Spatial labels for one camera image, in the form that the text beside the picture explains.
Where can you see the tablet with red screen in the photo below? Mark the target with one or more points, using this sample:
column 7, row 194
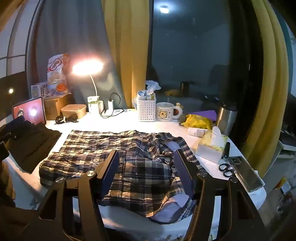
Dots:
column 30, row 111

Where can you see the small ceramic figurine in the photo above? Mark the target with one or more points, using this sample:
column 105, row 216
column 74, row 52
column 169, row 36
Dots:
column 179, row 106

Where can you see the black scissors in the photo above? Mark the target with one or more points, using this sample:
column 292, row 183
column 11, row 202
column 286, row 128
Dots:
column 226, row 170

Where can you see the plaid pants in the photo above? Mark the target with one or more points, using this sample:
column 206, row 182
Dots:
column 141, row 166

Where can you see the purple notebook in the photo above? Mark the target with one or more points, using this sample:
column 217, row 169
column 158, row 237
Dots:
column 205, row 113

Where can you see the white green carton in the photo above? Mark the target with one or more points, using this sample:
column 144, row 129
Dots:
column 92, row 105

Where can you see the flat white blue box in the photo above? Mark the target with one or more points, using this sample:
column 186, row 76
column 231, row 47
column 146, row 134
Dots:
column 119, row 112

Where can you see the yellow curtain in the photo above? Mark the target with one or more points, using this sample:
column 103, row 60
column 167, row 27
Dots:
column 127, row 46
column 270, row 81

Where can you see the grey curtain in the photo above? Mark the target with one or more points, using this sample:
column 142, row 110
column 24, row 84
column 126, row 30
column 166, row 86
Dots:
column 69, row 34

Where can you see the small white cup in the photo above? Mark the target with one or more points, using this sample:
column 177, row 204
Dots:
column 110, row 105

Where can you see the white mug with bear print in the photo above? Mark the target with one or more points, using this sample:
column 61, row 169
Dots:
column 164, row 112

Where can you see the black cylindrical tool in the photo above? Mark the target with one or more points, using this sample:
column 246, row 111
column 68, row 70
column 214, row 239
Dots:
column 226, row 149

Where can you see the dark green small object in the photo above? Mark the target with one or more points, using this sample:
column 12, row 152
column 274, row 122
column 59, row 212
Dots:
column 183, row 118

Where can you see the yellow tissue box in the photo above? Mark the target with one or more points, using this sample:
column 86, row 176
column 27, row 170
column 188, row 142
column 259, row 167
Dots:
column 208, row 149

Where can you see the colourful printed box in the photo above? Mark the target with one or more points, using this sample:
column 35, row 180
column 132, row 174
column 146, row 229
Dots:
column 39, row 90

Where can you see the white perforated basket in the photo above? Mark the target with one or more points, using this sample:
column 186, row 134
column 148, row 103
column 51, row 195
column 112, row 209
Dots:
column 146, row 111

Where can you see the small white bottle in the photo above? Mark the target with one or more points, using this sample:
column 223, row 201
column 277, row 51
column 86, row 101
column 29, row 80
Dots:
column 196, row 132

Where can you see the orange white snack bag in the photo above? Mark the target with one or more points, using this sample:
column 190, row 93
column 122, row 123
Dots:
column 56, row 74

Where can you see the tan food container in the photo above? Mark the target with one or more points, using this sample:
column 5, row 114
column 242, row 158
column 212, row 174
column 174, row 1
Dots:
column 73, row 111

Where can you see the smartphone in clear case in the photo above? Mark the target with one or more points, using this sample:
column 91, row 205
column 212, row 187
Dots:
column 246, row 172

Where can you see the white desk lamp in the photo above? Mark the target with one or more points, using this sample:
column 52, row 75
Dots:
column 87, row 66

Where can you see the stainless steel tumbler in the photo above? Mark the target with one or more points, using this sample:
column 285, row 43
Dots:
column 226, row 120

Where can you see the black garment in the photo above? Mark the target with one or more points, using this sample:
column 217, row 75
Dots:
column 34, row 143

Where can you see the white plastic bag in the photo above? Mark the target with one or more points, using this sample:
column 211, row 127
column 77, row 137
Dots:
column 152, row 85

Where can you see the white side table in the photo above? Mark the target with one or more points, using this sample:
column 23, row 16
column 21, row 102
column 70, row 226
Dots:
column 288, row 144

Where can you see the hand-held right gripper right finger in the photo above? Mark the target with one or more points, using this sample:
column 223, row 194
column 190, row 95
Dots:
column 183, row 172

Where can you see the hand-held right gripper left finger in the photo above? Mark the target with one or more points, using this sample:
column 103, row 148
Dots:
column 111, row 172

